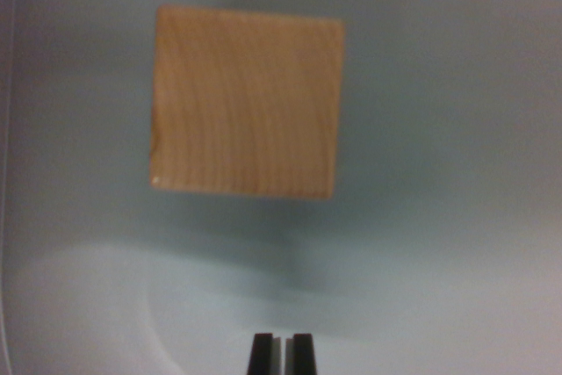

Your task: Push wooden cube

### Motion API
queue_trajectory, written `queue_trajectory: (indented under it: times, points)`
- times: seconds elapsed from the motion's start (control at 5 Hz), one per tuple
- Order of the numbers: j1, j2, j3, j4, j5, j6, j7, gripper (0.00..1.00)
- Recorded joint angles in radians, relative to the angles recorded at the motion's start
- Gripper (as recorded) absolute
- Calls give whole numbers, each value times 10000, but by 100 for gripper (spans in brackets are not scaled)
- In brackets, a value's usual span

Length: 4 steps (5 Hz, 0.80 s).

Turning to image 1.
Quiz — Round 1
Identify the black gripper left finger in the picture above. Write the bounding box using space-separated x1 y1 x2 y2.
247 333 283 375

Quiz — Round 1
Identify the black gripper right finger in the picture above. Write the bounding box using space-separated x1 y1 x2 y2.
285 333 319 375

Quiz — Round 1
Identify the white plastic tray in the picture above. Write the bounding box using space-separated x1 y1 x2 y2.
0 0 562 375

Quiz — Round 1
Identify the wooden cube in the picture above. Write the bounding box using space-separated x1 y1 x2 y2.
148 4 345 201

